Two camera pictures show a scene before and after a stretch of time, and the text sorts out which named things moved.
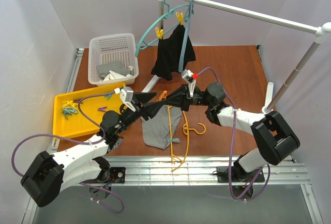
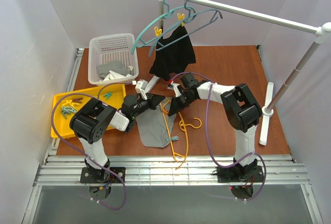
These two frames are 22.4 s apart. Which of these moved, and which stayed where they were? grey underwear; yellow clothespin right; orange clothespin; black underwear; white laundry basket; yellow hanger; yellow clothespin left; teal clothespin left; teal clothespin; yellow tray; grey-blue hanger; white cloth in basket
Moved: grey underwear; grey-blue hanger; orange clothespin; yellow hanger
Stayed: yellow clothespin left; yellow clothespin right; white laundry basket; yellow tray; black underwear; teal clothespin; white cloth in basket; teal clothespin left
